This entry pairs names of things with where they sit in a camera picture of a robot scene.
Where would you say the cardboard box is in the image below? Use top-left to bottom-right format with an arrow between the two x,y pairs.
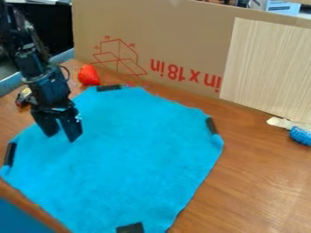
70,0 -> 311,100

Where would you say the white box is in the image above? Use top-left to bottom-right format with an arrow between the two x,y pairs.
246,0 -> 303,16

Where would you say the blue cloth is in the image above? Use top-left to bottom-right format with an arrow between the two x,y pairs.
0,84 -> 226,233

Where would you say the red toy strawberry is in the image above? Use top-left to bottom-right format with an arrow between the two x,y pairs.
76,63 -> 103,87

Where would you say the blue toy figure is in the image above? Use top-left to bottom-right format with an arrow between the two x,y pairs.
288,126 -> 311,147

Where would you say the light wooden board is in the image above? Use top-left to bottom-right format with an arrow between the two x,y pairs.
218,16 -> 311,124

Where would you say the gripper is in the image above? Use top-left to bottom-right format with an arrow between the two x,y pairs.
24,66 -> 85,144

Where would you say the small yellow and black toy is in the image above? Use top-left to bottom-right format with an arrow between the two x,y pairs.
15,86 -> 35,107

